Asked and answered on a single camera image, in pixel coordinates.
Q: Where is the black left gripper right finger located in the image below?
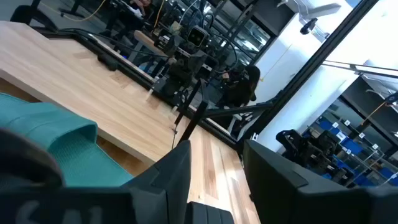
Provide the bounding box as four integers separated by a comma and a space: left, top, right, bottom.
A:
243, 139, 398, 224

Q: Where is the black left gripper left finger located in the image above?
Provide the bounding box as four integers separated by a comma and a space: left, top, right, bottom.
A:
0, 139, 192, 224

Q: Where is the teal mesh fabric garment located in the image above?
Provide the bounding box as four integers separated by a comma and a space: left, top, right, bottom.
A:
0, 92, 135, 188

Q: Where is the pile of black robot parts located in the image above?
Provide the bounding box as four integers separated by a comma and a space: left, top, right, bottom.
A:
275, 128, 346, 185

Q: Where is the person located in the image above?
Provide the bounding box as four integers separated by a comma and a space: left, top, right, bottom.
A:
102, 0, 156, 39
217, 63, 262, 109

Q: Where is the rack with blue bins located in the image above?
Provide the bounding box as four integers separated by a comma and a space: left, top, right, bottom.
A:
303, 108, 398, 188

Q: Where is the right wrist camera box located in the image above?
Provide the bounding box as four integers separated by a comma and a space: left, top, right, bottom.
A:
186, 26, 210, 49

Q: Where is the yellow cable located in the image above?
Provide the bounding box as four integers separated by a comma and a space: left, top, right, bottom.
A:
49, 0, 107, 23

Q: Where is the black wall camera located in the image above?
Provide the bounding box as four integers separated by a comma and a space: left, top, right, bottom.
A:
299, 17, 319, 35

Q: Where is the thick black looped cable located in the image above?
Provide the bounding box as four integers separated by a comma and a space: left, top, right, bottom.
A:
0, 128, 65, 190

